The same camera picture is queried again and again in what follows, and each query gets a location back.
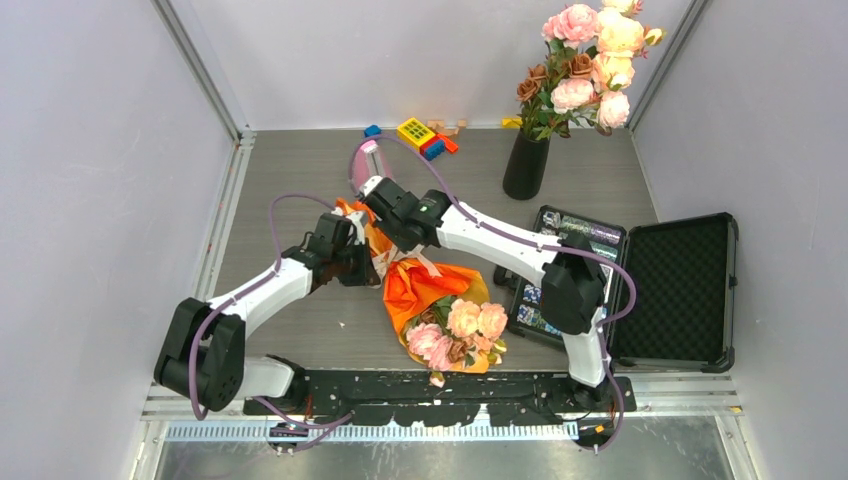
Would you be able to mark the small yellow toy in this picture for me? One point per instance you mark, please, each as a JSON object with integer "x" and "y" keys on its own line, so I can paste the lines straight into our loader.
{"x": 511, "y": 122}

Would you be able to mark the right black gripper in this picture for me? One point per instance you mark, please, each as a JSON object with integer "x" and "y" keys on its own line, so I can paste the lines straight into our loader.
{"x": 403, "y": 245}

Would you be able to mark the red blue toy blocks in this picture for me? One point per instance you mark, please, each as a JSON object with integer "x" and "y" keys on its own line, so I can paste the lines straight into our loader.
{"x": 436, "y": 146}

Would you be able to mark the yellow toy block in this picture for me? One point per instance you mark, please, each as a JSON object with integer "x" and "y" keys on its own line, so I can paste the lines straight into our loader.
{"x": 415, "y": 133}

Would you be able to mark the black vase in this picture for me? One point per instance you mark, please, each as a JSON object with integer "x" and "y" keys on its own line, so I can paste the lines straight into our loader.
{"x": 526, "y": 166}

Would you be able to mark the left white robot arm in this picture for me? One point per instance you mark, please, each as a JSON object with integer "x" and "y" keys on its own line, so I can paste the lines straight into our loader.
{"x": 203, "y": 357}

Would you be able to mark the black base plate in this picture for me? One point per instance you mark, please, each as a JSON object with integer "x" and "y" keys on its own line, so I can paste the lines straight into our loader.
{"x": 408, "y": 397}

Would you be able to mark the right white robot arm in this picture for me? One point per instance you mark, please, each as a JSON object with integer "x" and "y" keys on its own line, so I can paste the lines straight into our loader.
{"x": 569, "y": 275}

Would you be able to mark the orange flower bouquet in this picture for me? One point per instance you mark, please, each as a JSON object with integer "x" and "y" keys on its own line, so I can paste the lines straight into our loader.
{"x": 446, "y": 323}

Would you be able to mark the black poker chip case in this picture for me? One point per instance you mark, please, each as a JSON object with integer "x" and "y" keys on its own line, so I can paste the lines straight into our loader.
{"x": 685, "y": 275}

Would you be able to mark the cream printed ribbon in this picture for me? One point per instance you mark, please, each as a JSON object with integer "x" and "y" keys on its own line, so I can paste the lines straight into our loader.
{"x": 383, "y": 252}

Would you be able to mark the wooden toy pieces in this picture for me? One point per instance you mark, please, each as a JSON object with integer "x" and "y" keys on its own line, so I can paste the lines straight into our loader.
{"x": 441, "y": 127}

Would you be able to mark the pink metronome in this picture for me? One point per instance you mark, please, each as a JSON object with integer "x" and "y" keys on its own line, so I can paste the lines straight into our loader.
{"x": 367, "y": 161}

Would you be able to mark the pink flowers in vase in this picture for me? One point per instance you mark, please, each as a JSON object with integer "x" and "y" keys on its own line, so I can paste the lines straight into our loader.
{"x": 588, "y": 67}

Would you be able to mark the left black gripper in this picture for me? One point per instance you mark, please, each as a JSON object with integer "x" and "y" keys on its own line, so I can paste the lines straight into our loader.
{"x": 365, "y": 275}

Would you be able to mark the blue toy block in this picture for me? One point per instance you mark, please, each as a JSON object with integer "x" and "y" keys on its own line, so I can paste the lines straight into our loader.
{"x": 372, "y": 130}

